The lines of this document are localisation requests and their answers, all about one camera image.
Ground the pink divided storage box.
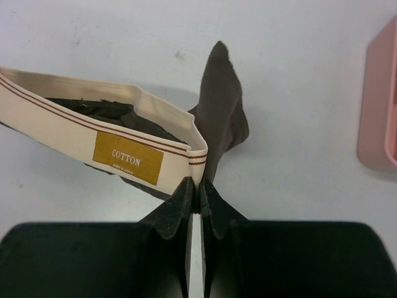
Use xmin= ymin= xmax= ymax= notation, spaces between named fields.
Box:
xmin=357 ymin=17 xmax=396 ymax=171

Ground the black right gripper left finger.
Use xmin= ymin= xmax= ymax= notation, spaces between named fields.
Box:
xmin=140 ymin=177 xmax=195 ymax=297

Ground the brown underwear cream waistband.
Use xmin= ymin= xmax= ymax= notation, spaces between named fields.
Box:
xmin=1 ymin=42 xmax=249 ymax=200

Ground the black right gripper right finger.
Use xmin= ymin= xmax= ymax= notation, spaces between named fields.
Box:
xmin=199 ymin=179 xmax=247 ymax=297

